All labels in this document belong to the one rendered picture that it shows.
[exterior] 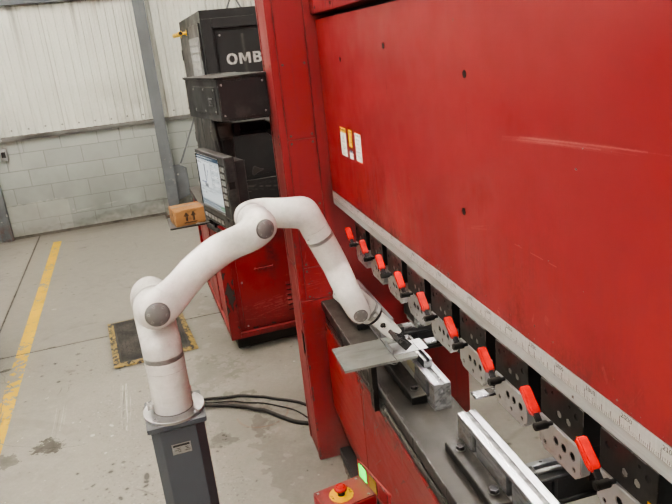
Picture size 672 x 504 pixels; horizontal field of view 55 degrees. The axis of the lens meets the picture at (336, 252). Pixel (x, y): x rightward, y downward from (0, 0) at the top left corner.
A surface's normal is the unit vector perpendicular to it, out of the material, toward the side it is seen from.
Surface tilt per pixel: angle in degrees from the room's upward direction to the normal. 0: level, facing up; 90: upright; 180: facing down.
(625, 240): 90
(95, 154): 90
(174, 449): 90
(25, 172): 90
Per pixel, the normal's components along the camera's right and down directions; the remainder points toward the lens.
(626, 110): -0.96, 0.17
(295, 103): 0.25, 0.28
